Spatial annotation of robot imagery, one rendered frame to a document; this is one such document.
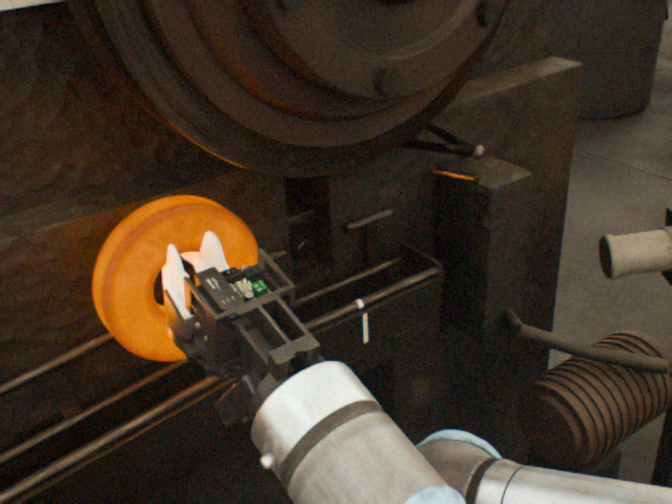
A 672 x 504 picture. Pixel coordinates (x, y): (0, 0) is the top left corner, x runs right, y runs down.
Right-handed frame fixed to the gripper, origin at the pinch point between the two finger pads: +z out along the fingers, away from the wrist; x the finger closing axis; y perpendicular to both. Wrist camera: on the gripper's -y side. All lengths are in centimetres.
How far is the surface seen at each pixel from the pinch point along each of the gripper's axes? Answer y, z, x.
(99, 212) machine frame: 0.1, 9.7, 3.4
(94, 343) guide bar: -12.0, 4.7, 7.5
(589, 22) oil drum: -82, 125, -246
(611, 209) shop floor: -105, 52, -184
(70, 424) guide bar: -17.7, 0.8, 12.3
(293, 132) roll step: 10.3, 0.4, -12.3
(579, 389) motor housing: -27, -21, -46
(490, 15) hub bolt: 20.4, -4.6, -29.1
